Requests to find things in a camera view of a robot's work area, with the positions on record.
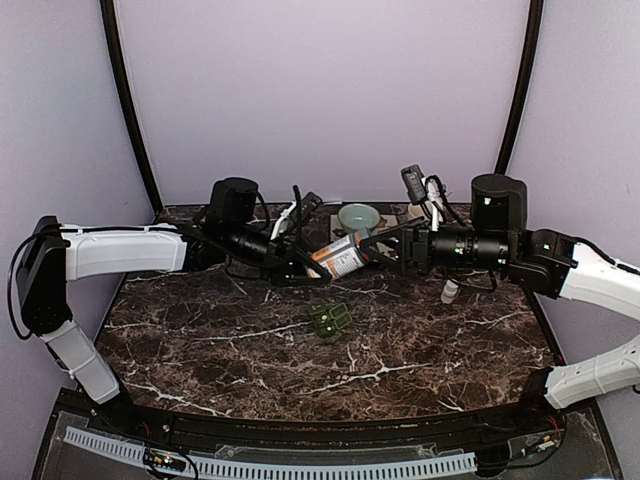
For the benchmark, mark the right black frame post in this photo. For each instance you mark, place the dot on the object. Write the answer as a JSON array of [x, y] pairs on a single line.
[[521, 87]]

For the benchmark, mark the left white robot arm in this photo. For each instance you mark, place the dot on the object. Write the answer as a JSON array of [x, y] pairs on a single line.
[[55, 254]]

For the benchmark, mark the black front rail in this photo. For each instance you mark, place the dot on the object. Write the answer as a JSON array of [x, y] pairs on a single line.
[[482, 429]]

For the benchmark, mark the cream ceramic mug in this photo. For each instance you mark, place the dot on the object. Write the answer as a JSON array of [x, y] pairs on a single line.
[[417, 211]]

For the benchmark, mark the left black frame post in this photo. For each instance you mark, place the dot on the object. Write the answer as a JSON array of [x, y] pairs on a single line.
[[126, 102]]

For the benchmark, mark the black frame post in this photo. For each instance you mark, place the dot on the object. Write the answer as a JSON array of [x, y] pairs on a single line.
[[126, 102], [521, 87]]

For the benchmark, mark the small white pill bottle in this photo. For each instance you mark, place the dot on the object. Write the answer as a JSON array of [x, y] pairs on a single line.
[[450, 292]]

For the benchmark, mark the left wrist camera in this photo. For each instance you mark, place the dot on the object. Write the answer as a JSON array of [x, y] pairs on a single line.
[[296, 214]]

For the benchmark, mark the green weekly pill organizer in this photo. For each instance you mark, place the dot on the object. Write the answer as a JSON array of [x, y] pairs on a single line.
[[329, 320]]

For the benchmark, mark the large grey-capped pill bottle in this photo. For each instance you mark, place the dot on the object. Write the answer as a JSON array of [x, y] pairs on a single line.
[[343, 256]]

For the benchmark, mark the celadon bowl on plate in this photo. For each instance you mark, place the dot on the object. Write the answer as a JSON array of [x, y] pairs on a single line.
[[350, 214]]

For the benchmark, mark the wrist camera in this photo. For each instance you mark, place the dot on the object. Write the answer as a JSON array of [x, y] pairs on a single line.
[[296, 214], [424, 190]]

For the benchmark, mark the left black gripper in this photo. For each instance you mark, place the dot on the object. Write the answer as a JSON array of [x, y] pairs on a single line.
[[284, 258]]

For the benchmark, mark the white slotted cable duct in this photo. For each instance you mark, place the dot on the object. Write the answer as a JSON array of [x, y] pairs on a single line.
[[234, 462]]

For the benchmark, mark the floral square ceramic plate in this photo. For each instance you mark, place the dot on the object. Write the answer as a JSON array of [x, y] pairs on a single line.
[[336, 229]]

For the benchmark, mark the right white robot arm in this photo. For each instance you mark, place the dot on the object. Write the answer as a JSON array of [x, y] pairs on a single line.
[[543, 261]]

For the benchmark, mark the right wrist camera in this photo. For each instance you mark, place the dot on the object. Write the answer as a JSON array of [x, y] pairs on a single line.
[[424, 190]]

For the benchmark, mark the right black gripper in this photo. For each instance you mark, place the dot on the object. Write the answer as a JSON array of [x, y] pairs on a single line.
[[414, 241]]

